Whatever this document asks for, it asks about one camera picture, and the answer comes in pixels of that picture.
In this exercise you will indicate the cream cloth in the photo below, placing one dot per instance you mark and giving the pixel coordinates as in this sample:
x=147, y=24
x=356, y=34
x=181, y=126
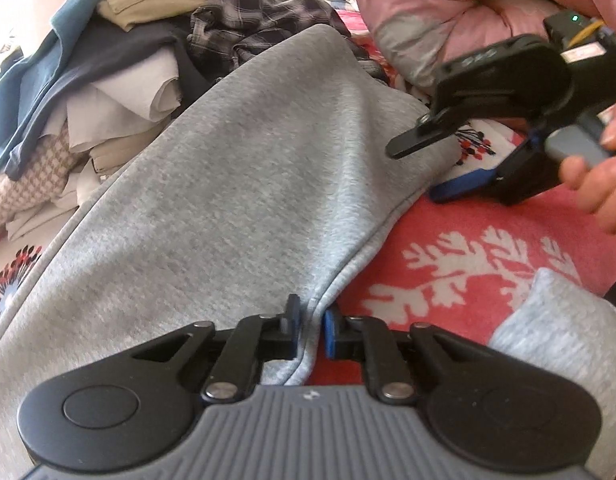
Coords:
x=108, y=157

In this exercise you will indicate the grey sweatpants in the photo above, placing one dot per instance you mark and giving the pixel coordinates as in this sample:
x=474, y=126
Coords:
x=238, y=185

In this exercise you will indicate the beige knit sweater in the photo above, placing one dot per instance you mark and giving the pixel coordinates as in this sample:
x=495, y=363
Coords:
x=28, y=185

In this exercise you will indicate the dark grey garment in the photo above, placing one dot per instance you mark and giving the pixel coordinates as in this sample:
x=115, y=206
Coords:
x=138, y=45

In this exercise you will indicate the dark plaid shirt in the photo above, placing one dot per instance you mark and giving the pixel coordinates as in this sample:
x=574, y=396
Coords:
x=248, y=15

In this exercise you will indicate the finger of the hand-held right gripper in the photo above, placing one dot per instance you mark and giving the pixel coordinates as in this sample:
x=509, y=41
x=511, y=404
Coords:
x=412, y=142
x=462, y=185

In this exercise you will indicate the white cloth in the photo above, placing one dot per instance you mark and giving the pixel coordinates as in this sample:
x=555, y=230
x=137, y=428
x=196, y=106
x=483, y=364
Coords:
x=128, y=95

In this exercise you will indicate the red floral blanket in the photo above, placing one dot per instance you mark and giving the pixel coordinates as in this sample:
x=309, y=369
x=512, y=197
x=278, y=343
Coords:
x=382, y=255

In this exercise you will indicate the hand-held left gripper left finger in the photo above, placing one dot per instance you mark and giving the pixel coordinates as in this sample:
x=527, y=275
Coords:
x=295, y=330

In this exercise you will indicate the blue garment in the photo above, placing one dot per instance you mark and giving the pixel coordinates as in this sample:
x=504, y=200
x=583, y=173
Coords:
x=83, y=10

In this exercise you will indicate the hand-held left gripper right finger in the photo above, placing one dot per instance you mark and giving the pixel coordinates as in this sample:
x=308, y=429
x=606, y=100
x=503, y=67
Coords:
x=330, y=335

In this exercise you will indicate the person's right hand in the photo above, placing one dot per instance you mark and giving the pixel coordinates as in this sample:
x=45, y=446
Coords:
x=597, y=190

